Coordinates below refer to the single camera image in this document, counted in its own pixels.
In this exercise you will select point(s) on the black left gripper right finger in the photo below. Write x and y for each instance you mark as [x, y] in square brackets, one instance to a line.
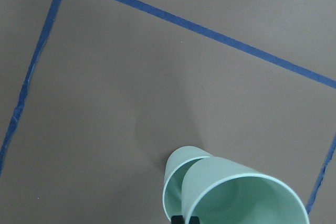
[194, 220]

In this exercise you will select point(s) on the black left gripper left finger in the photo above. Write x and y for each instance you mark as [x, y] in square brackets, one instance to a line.
[177, 219]

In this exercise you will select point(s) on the mint green cup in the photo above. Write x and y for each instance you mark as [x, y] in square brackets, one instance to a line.
[177, 165]
[217, 190]

